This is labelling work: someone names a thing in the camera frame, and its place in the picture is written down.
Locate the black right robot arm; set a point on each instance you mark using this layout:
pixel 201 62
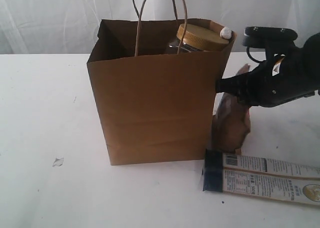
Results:
pixel 288 73

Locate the nut jar with gold lid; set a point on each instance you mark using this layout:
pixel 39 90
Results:
pixel 196 39

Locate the brown paper bag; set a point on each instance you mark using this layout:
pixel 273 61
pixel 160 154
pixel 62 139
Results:
pixel 153 106

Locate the white long noodle package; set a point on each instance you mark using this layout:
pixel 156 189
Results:
pixel 261 178

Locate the white curtain backdrop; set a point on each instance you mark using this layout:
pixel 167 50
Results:
pixel 71 26

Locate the white candy top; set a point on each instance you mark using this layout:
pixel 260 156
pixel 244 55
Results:
pixel 226 33

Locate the brown pouch with orange label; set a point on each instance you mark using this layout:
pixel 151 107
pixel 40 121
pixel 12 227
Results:
pixel 230 125

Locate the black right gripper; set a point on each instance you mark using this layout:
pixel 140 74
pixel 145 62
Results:
pixel 280 79

